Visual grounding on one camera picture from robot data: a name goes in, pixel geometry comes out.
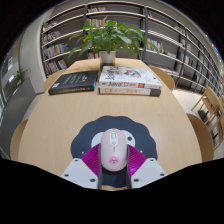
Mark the slatted wooden chair group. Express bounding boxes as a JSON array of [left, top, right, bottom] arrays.
[[191, 85, 224, 151]]

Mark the pale pink computer mouse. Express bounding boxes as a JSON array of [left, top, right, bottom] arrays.
[[99, 128, 129, 172]]

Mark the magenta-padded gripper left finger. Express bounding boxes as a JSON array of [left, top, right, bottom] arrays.
[[60, 143, 103, 190]]

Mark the grey wall shelf unit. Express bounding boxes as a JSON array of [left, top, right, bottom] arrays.
[[40, 0, 224, 98]]

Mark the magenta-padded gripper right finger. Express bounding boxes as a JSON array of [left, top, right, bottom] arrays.
[[125, 143, 168, 190]]

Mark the dark cartoon-face mouse pad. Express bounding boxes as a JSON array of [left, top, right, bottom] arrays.
[[70, 115, 158, 188]]

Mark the green potted plant white pot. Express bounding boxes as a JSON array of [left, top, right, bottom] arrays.
[[68, 16, 160, 66]]

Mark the small green floor plant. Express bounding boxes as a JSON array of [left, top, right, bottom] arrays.
[[13, 68, 29, 86]]

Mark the black hardcover book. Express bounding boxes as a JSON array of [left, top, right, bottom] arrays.
[[47, 70, 99, 96]]

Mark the thick white illustrated book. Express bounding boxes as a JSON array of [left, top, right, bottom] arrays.
[[98, 65, 163, 90]]

